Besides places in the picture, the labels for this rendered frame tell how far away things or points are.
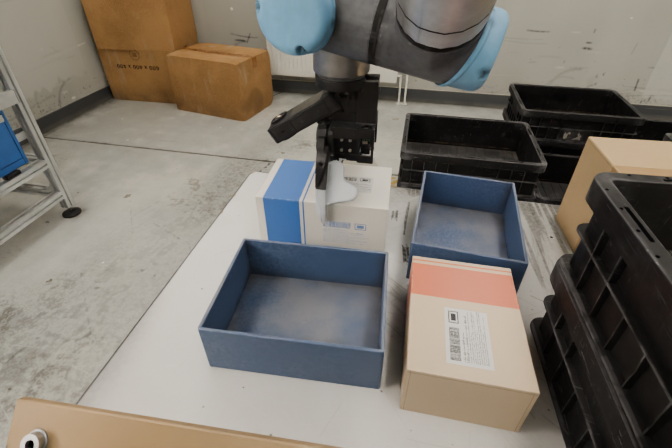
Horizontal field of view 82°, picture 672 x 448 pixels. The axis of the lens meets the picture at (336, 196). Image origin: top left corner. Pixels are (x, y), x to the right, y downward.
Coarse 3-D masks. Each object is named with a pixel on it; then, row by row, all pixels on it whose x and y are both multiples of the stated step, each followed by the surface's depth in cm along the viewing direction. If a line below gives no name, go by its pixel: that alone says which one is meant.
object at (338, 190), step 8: (336, 160) 55; (328, 168) 54; (336, 168) 55; (328, 176) 55; (336, 176) 55; (328, 184) 55; (336, 184) 55; (344, 184) 55; (352, 184) 55; (320, 192) 54; (328, 192) 55; (336, 192) 55; (344, 192) 55; (352, 192) 55; (320, 200) 55; (328, 200) 55; (336, 200) 55; (344, 200) 55; (352, 200) 55; (320, 208) 55; (320, 216) 56
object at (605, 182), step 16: (608, 176) 36; (624, 176) 36; (640, 176) 36; (656, 176) 36; (592, 192) 36; (608, 192) 34; (592, 208) 36; (608, 208) 33; (624, 208) 32; (608, 224) 33; (624, 224) 31; (640, 224) 31; (624, 240) 31; (640, 240) 29; (656, 240) 29; (624, 256) 30; (640, 256) 29; (656, 256) 28; (640, 272) 28; (656, 272) 27; (656, 288) 27; (656, 304) 26
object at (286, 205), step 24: (288, 168) 65; (312, 168) 65; (360, 168) 65; (384, 168) 65; (264, 192) 59; (288, 192) 59; (312, 192) 59; (360, 192) 59; (384, 192) 59; (264, 216) 60; (288, 216) 59; (312, 216) 58; (336, 216) 58; (360, 216) 57; (384, 216) 56; (288, 240) 62; (312, 240) 61; (336, 240) 60; (360, 240) 60; (384, 240) 59
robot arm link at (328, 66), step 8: (320, 56) 48; (328, 56) 47; (336, 56) 47; (320, 64) 48; (328, 64) 47; (336, 64) 47; (344, 64) 47; (352, 64) 47; (360, 64) 48; (368, 64) 49; (320, 72) 49; (328, 72) 48; (336, 72) 48; (344, 72) 48; (352, 72) 48; (360, 72) 48; (328, 80) 49; (336, 80) 49; (344, 80) 49; (352, 80) 49
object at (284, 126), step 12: (312, 96) 56; (324, 96) 52; (300, 108) 54; (312, 108) 52; (324, 108) 52; (336, 108) 52; (276, 120) 55; (288, 120) 54; (300, 120) 53; (312, 120) 53; (276, 132) 55; (288, 132) 55
